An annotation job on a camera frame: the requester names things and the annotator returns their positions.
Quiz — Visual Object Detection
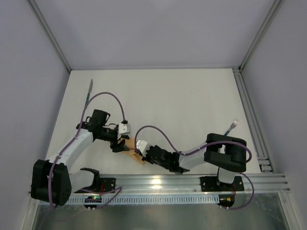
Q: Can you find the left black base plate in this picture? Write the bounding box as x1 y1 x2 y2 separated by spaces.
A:
90 177 116 193

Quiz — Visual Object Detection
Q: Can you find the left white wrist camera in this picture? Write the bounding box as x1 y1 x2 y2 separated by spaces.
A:
118 123 130 139

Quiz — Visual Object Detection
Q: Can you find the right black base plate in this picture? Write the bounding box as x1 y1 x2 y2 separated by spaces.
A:
200 175 245 192

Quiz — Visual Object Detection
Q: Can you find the right small connector board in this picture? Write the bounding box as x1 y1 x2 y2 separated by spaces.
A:
217 195 235 209

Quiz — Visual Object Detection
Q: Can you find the knife with green handle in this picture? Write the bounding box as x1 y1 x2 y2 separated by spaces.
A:
85 79 93 104

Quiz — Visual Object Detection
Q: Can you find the aluminium front rail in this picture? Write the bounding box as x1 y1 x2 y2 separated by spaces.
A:
28 174 291 194

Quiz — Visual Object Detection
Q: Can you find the slotted grey cable duct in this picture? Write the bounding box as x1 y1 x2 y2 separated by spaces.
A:
66 194 218 205

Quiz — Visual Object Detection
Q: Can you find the aluminium frame post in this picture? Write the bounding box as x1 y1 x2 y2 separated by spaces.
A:
27 0 72 73
239 0 284 71

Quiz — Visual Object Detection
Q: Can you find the left small controller board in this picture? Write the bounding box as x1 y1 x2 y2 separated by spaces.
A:
83 195 102 209

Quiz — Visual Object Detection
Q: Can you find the orange cloth napkin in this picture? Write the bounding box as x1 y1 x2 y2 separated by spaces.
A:
124 138 145 165

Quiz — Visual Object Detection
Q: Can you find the left aluminium frame post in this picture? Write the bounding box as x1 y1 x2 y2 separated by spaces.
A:
27 0 72 73

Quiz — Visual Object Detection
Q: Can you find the right aluminium frame post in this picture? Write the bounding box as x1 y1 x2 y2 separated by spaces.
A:
239 0 284 71

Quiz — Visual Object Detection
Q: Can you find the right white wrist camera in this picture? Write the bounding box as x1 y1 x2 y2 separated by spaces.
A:
136 140 151 157

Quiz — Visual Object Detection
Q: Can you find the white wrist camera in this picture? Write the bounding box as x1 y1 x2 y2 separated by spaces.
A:
118 123 130 139
136 140 151 157

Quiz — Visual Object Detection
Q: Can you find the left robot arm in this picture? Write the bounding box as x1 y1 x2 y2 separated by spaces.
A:
30 109 130 207

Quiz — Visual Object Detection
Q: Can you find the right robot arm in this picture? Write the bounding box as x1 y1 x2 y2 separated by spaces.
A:
136 133 251 190

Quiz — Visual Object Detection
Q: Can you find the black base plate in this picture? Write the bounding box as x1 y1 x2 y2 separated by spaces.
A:
90 177 116 193
200 175 245 192

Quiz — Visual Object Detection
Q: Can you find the right side aluminium rail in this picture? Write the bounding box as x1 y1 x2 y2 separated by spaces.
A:
233 67 275 173

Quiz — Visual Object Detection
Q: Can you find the aluminium rail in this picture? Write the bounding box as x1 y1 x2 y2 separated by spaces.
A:
28 174 291 194
233 67 275 173

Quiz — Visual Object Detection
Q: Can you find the fork with green handle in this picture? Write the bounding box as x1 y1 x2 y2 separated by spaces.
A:
224 119 241 136

